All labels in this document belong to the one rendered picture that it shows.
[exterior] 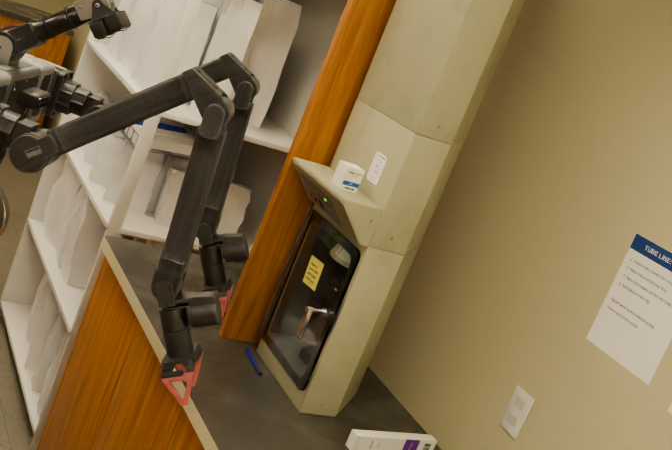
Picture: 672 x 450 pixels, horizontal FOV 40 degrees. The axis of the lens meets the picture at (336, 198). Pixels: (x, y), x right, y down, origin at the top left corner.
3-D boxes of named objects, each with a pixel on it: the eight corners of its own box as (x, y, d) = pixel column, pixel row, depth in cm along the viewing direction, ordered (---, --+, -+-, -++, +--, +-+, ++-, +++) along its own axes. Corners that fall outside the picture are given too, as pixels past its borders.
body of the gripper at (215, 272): (231, 281, 252) (226, 255, 251) (226, 293, 242) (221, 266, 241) (207, 284, 253) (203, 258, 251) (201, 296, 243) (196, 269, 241)
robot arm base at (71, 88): (54, 112, 243) (68, 69, 240) (84, 123, 243) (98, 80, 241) (43, 116, 235) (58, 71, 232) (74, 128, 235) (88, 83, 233)
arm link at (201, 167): (211, 94, 192) (202, 100, 181) (237, 103, 192) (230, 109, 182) (156, 284, 201) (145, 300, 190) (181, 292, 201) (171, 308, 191)
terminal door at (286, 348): (261, 336, 261) (313, 207, 253) (303, 394, 236) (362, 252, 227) (259, 335, 261) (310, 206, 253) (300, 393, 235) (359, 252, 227)
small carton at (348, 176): (347, 186, 235) (356, 164, 234) (356, 193, 231) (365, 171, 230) (330, 181, 232) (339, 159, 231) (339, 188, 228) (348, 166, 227)
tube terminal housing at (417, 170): (329, 361, 276) (429, 122, 260) (378, 422, 249) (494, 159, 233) (255, 350, 263) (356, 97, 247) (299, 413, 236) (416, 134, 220)
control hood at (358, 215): (315, 199, 254) (329, 166, 252) (368, 247, 227) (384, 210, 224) (279, 190, 248) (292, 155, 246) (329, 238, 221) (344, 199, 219)
